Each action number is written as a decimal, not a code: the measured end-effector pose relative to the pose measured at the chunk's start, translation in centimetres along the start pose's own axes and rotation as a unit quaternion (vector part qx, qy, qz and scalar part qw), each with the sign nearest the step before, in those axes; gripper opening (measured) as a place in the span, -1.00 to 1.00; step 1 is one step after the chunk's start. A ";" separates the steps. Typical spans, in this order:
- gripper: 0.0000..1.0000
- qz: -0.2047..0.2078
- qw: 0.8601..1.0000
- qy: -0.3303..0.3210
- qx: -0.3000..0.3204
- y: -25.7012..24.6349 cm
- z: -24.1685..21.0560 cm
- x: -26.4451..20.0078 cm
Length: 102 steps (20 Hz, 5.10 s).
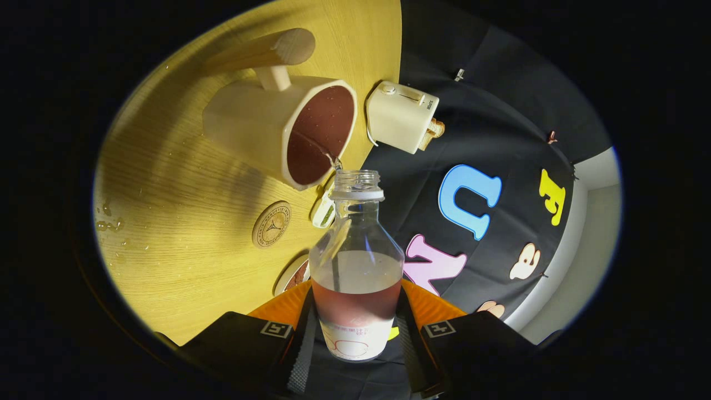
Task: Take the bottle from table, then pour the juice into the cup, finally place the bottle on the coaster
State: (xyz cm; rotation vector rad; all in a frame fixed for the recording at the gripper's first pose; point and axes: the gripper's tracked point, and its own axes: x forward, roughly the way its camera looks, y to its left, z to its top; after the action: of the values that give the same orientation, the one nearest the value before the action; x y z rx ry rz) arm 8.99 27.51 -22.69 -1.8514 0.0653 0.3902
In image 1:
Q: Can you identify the brown meat patty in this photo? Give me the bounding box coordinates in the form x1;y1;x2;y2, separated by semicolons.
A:
284;260;311;292

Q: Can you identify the white divided grain dish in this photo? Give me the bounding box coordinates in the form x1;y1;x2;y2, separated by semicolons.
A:
310;178;337;229

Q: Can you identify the cream toaster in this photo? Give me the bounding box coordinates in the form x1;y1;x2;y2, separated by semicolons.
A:
366;81;440;154

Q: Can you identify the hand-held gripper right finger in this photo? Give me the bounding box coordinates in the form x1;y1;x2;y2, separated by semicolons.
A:
395;278;537;399

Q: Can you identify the wooden table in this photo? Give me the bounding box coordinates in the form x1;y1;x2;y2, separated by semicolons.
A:
93;0;402;346

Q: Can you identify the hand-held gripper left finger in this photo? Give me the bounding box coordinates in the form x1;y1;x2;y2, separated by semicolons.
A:
157;279;320;398

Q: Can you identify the clear juice bottle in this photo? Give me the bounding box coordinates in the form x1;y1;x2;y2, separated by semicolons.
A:
309;169;405;363

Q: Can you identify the black backdrop cloth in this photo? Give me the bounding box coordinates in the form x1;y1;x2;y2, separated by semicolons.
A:
311;0;612;400

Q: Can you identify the white round plate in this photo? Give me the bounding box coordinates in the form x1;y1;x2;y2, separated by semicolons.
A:
273;253;311;297

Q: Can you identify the cream cup with wooden handle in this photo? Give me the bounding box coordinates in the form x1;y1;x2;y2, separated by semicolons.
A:
203;28;358;191

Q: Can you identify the toast slice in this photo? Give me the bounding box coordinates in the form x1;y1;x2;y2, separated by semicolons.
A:
418;118;445;152

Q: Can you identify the round wooden coaster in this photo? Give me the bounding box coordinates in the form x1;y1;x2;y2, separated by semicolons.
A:
252;201;292;249

